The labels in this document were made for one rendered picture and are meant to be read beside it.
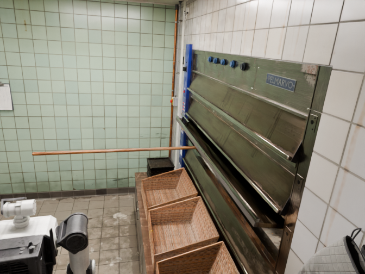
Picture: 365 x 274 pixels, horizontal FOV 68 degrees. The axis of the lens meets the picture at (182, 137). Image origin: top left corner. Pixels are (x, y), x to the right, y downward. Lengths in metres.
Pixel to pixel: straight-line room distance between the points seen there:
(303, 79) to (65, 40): 2.94
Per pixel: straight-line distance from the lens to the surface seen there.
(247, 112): 1.62
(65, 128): 3.83
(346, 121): 1.04
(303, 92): 1.23
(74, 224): 1.33
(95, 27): 3.61
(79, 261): 1.44
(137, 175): 3.41
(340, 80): 1.07
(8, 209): 1.35
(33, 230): 1.35
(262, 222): 1.32
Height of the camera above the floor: 2.14
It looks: 19 degrees down
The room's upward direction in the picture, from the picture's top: 4 degrees clockwise
